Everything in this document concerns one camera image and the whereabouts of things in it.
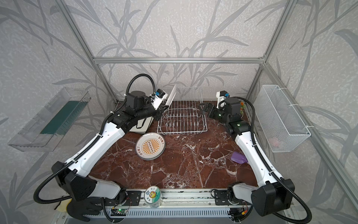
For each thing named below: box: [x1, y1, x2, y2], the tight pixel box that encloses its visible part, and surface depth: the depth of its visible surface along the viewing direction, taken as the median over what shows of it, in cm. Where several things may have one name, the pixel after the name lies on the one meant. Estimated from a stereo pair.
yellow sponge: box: [56, 198, 72, 212], surface depth 71 cm
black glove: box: [66, 197, 104, 222], surface depth 71 cm
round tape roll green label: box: [144, 185, 164, 209], surface depth 69 cm
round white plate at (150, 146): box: [135, 132, 166, 161], surface depth 93 cm
